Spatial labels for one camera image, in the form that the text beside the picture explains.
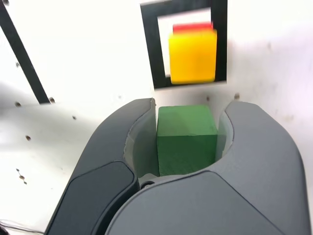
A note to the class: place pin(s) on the yellow cube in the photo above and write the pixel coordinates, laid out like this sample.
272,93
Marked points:
193,58

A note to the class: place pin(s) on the green cube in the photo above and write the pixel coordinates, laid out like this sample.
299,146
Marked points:
185,147

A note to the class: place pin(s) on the red cube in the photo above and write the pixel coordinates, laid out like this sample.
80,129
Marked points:
190,26

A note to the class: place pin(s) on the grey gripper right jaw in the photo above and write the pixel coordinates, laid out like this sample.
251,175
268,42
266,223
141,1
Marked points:
244,195

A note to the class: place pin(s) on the black tape strip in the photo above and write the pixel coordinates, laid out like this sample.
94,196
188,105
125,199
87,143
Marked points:
24,56

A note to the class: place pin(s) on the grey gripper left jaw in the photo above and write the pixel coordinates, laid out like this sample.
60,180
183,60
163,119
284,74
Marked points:
97,171

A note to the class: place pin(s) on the black tape square outline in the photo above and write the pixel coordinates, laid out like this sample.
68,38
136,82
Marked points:
149,49

